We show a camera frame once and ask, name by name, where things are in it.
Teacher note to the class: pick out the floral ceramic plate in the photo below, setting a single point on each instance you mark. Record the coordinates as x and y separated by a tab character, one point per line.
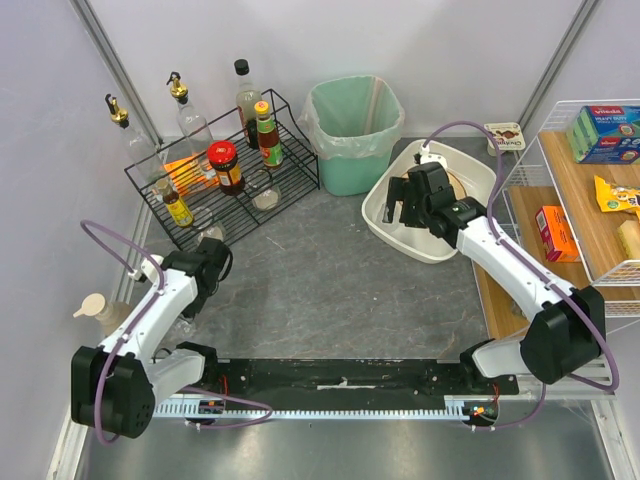
458	187

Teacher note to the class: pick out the yellow sponge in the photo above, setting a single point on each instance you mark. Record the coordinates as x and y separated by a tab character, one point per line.
629	235

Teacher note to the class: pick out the green sponge pack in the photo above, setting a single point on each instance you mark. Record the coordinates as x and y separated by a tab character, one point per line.
605	134

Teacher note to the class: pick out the glass jar with rice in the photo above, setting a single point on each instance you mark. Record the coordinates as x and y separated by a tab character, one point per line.
264	193

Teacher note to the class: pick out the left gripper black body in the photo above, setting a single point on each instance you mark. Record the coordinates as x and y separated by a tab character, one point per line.
198	298

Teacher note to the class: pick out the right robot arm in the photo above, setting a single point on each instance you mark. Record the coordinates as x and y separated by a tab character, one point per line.
566	324

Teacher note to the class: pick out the white wire shelf unit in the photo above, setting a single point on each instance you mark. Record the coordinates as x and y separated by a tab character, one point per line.
546	174

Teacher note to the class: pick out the black wire rack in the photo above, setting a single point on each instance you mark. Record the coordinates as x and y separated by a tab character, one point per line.
296	177

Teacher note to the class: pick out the white plastic basin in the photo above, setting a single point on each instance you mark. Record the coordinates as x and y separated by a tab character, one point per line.
476	179

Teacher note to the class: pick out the green trash bin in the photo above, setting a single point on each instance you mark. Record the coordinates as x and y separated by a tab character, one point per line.
342	176

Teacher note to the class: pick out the orange snack packet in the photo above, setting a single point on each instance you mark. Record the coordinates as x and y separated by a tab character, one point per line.
188	176

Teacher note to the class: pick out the wide glass jar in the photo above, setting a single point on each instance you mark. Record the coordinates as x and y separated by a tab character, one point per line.
210	227

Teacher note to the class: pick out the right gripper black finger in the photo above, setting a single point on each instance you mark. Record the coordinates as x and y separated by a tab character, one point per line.
396	189
388	210

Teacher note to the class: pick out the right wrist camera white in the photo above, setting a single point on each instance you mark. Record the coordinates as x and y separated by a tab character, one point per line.
425	155

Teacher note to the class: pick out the glass oil bottle gold spout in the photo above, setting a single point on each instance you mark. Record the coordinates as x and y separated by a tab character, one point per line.
192	123

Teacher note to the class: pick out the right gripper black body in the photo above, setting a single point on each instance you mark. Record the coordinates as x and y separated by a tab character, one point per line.
407	201

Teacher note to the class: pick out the red lid sauce jar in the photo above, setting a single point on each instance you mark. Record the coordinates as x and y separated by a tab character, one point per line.
222	156

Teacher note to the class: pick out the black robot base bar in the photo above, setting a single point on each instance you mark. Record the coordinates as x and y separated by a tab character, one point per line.
255	379

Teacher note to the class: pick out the clear plastic cup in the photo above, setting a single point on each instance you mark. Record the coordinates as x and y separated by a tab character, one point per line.
183	329

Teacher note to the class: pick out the yellow cap chili sauce bottle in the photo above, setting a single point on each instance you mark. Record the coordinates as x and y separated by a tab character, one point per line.
268	136

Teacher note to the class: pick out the beige pump soap bottle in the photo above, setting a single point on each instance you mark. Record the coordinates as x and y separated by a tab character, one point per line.
109	314

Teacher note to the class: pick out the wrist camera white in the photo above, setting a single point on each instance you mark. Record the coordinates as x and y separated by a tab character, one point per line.
425	155
146	270

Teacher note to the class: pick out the small yellow label bottle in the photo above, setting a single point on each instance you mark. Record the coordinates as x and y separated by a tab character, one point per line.
176	206

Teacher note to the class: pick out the yellow snack bag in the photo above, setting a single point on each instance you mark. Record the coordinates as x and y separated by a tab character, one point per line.
612	197

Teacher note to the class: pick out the dark soy sauce bottle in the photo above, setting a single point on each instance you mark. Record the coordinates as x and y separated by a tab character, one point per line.
246	98

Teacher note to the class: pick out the chocolate pudding cup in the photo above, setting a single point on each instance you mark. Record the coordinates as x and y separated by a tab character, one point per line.
508	136

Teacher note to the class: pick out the orange pink box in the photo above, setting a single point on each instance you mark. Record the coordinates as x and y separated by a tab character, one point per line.
558	242

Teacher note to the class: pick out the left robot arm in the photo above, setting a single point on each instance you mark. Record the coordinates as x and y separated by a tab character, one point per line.
116	385

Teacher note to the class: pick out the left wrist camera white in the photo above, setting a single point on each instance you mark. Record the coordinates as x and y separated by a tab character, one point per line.
146	270

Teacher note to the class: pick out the grey cable duct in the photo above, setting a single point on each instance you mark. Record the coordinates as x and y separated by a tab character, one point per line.
331	405

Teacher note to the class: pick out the clear trash bag liner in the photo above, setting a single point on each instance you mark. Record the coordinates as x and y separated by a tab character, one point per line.
352	117

